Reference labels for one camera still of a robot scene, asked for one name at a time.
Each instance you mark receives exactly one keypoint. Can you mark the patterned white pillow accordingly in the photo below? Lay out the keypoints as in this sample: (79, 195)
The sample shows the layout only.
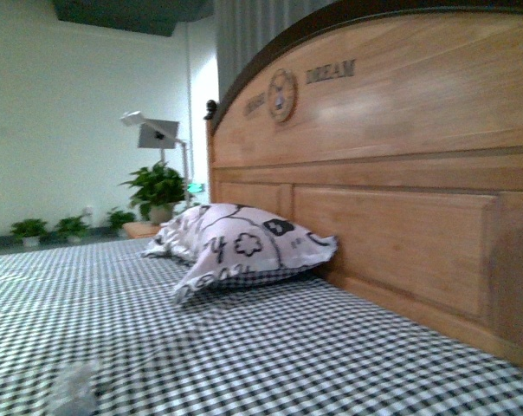
(232, 245)

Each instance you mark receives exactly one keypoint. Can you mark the large potted green plant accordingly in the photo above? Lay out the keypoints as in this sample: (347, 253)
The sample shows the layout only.
(158, 190)

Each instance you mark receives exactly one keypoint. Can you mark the far wooden nightstand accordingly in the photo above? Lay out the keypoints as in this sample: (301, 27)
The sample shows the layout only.
(135, 230)

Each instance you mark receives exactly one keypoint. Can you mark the small potted plant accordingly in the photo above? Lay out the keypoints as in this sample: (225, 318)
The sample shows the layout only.
(29, 231)
(117, 217)
(73, 228)

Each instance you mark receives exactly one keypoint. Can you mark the grey curtain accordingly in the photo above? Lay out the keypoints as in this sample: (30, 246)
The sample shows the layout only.
(250, 31)

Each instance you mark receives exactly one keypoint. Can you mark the black white checkered bedsheet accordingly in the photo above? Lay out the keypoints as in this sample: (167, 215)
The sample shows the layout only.
(298, 347)

